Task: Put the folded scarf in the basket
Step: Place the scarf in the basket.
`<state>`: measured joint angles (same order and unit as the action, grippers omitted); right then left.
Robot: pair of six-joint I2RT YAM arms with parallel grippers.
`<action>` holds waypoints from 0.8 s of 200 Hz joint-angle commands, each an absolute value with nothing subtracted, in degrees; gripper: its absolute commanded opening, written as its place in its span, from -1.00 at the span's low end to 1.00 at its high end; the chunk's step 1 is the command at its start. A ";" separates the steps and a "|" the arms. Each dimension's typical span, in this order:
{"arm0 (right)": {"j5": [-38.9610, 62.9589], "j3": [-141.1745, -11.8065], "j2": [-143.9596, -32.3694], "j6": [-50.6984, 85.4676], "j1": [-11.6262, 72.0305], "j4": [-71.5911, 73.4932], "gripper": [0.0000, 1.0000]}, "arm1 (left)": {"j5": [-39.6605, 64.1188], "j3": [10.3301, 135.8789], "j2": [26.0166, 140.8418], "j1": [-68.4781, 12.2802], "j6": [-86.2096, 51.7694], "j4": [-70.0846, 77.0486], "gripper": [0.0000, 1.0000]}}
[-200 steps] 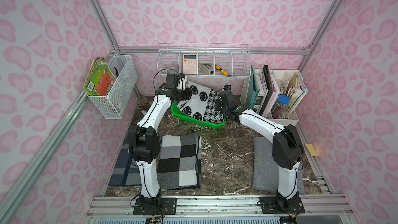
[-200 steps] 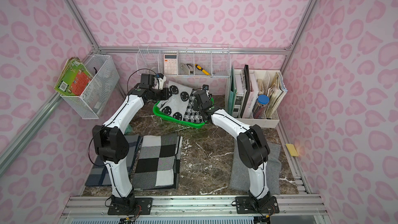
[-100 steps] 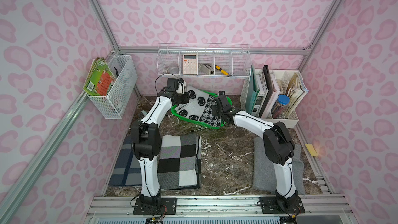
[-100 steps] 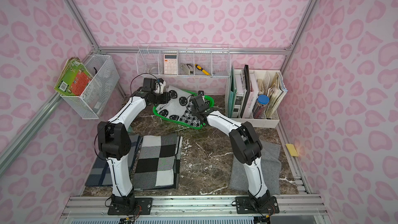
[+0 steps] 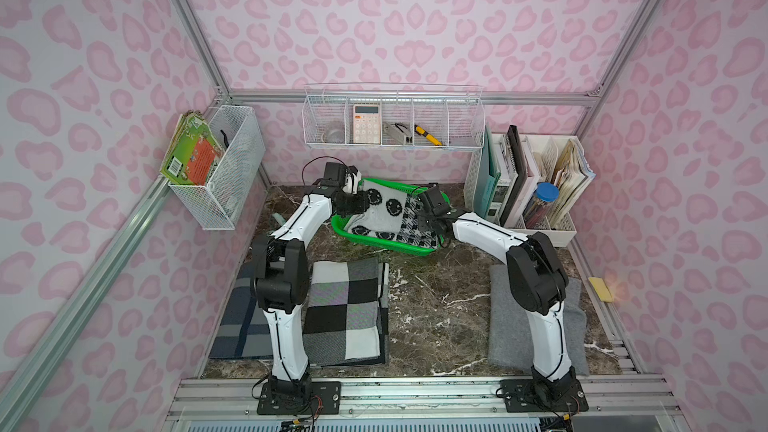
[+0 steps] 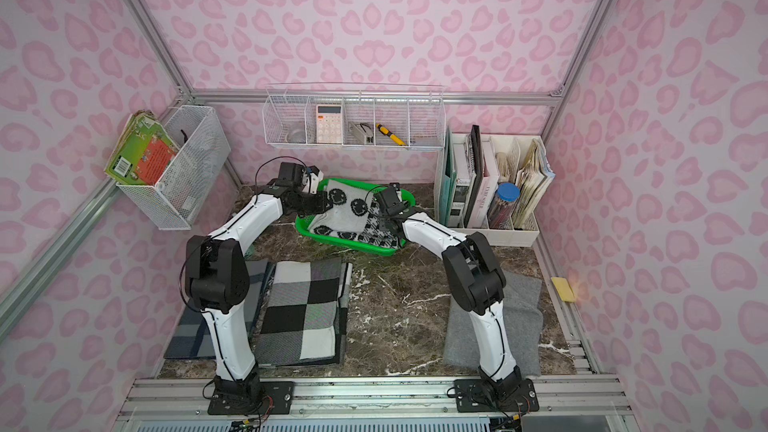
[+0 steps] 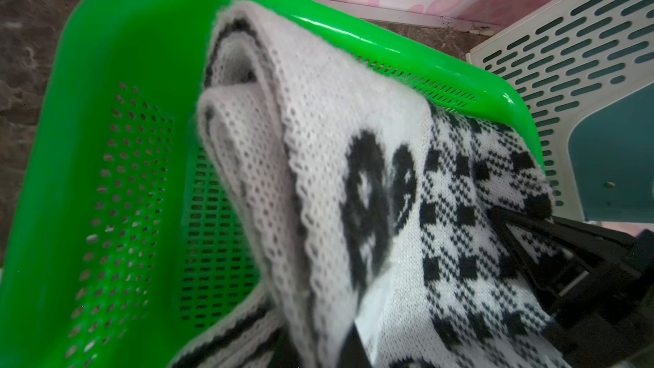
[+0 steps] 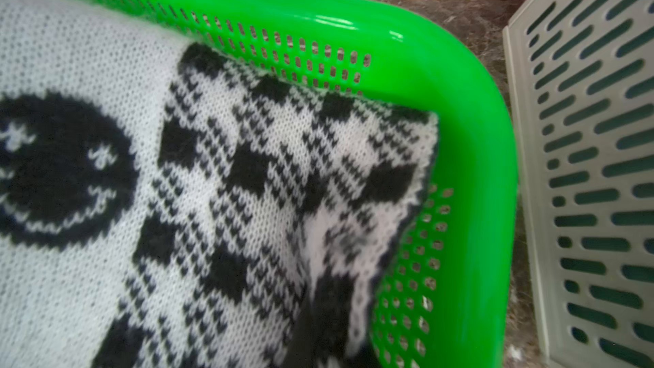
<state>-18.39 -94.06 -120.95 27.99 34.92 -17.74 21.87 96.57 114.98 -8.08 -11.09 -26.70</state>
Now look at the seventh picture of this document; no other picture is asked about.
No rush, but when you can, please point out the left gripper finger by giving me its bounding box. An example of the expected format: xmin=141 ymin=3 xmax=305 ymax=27
xmin=337 ymin=325 xmax=371 ymax=368

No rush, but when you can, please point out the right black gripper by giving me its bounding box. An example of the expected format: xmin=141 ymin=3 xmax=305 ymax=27
xmin=488 ymin=206 xmax=653 ymax=367

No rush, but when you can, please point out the smiley houndstooth knit scarf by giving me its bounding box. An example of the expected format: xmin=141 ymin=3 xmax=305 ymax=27
xmin=171 ymin=1 xmax=565 ymax=367

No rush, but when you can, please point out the green plastic basket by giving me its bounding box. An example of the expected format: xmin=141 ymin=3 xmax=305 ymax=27
xmin=1 ymin=0 xmax=543 ymax=367

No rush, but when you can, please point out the teal file folder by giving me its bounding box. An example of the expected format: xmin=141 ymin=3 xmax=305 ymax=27
xmin=569 ymin=85 xmax=653 ymax=223

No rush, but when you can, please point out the white desk file organizer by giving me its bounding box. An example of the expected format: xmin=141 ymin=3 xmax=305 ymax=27
xmin=467 ymin=0 xmax=653 ymax=221

